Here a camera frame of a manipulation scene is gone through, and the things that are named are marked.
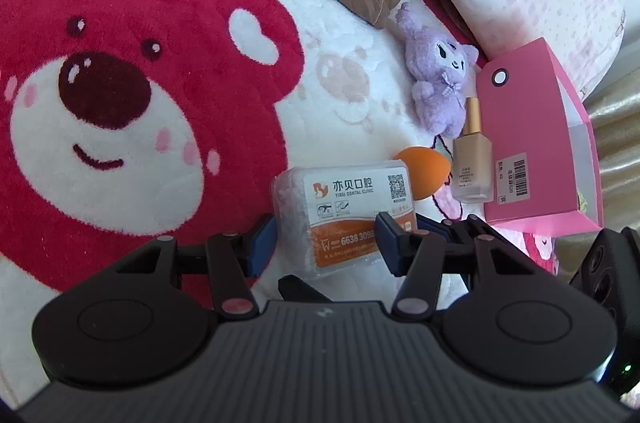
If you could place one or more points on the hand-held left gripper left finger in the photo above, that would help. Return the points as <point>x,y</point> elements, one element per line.
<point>264,243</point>

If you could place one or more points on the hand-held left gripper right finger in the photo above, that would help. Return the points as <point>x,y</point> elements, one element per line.
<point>389,245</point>

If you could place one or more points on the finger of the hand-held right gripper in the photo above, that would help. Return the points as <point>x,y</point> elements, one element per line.
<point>457,225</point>

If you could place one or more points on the clear floss pick box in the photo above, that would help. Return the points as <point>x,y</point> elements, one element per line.
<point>345,213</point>

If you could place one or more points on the beige foundation bottle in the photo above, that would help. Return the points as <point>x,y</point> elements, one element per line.
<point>472,168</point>

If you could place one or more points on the orange makeup sponge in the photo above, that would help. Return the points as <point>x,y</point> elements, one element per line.
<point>425,168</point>

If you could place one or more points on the pink cardboard box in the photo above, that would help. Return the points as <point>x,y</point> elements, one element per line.
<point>525,113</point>

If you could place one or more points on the purple plush toy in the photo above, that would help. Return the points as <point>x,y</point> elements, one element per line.
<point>440,78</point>

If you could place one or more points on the gold curtain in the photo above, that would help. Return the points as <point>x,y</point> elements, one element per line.
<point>620,153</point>

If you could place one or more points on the bear printed blanket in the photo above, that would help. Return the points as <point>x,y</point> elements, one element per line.
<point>100,53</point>

